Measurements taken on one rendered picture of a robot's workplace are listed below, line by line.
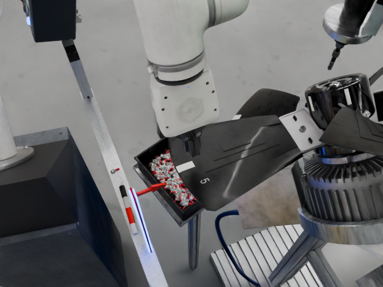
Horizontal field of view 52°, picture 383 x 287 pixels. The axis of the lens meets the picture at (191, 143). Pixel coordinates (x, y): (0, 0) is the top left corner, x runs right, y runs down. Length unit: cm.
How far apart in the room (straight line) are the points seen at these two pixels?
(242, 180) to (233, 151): 7
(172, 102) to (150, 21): 13
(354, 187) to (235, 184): 23
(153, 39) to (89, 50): 212
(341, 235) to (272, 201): 18
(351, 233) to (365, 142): 30
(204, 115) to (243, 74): 183
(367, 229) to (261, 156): 23
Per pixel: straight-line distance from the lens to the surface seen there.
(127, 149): 214
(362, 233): 78
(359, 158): 79
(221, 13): 54
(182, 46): 53
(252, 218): 93
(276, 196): 89
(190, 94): 58
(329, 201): 79
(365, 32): 58
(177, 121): 60
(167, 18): 50
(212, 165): 71
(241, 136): 75
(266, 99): 103
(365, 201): 78
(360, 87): 79
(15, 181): 79
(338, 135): 52
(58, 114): 236
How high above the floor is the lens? 182
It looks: 59 degrees down
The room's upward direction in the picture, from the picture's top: straight up
